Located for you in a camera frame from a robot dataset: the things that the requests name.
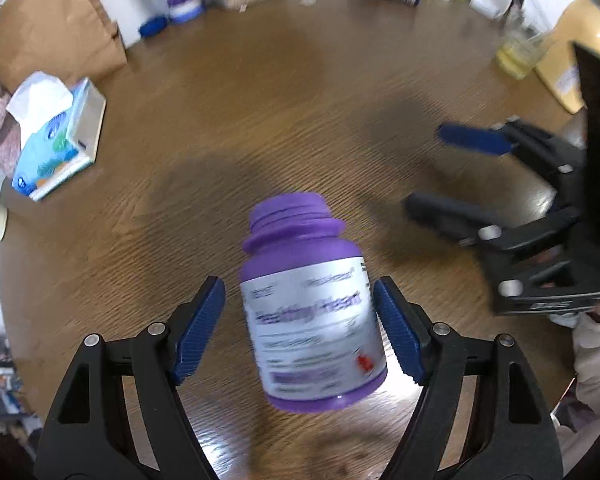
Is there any glass with yellow liquid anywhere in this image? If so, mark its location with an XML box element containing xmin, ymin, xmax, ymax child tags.
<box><xmin>494</xmin><ymin>27</ymin><xmax>550</xmax><ymax>80</ymax></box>

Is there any blue bottle cap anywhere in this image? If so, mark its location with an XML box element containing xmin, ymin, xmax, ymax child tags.
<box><xmin>138</xmin><ymin>15</ymin><xmax>169</xmax><ymax>39</ymax></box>

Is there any purple supplement bottle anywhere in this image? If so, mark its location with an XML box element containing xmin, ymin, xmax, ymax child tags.
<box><xmin>240</xmin><ymin>192</ymin><xmax>388</xmax><ymax>413</ymax></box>

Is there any blue tissue box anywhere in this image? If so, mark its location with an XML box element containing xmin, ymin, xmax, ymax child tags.
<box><xmin>7</xmin><ymin>72</ymin><xmax>107</xmax><ymax>202</ymax></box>

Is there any brown paper bag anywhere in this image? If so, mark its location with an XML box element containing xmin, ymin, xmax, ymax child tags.
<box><xmin>0</xmin><ymin>0</ymin><xmax>126</xmax><ymax>92</ymax></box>

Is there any yellow thermos jug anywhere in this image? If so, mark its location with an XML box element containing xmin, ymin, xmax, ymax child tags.
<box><xmin>534</xmin><ymin>0</ymin><xmax>600</xmax><ymax>114</ymax></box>

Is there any small purple-lid jar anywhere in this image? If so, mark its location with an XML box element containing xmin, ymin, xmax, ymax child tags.
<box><xmin>168</xmin><ymin>0</ymin><xmax>204</xmax><ymax>24</ymax></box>

